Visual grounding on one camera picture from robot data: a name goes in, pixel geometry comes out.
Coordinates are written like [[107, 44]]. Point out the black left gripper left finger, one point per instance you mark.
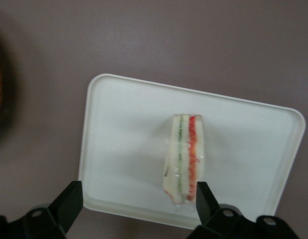
[[66, 206]]

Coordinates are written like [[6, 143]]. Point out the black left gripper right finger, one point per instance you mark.
[[208, 214]]

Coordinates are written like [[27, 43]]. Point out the triangular sandwich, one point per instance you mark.
[[186, 154]]

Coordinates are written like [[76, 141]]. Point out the cream plastic serving tray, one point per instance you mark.
[[124, 139]]

